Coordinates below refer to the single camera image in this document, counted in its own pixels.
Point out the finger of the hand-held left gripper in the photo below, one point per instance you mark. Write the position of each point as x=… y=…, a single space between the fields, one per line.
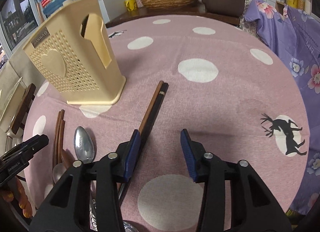
x=30 y=145

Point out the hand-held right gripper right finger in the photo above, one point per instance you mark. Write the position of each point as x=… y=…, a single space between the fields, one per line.
x=188 y=154

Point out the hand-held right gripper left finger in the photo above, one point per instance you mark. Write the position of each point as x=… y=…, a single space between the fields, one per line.
x=132 y=154

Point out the brown wooden chopstick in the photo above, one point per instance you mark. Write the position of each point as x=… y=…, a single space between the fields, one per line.
x=62 y=132
x=150 y=107
x=55 y=144
x=59 y=137

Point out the translucent plastic spoon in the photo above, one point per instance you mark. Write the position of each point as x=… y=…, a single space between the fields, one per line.
x=58 y=172

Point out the large metal spoon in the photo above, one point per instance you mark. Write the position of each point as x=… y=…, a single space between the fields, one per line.
x=84 y=144

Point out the beige perforated utensil holder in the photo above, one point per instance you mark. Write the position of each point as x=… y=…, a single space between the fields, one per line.
x=75 y=67

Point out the person's left hand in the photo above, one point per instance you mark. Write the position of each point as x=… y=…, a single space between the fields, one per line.
x=23 y=194

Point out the wooden chair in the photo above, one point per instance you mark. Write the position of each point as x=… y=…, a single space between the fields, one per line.
x=22 y=109

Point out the patterned metal spoon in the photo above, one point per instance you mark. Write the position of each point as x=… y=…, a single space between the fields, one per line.
x=94 y=214

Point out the window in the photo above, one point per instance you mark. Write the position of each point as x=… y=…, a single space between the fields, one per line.
x=17 y=14

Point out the yellow mug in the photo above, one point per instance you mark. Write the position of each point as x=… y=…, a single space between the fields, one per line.
x=130 y=4

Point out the purple floral cloth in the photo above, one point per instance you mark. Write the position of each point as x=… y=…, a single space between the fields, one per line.
x=295 y=47

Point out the patterned toothbrush cup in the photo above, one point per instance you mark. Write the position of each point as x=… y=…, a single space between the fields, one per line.
x=139 y=1

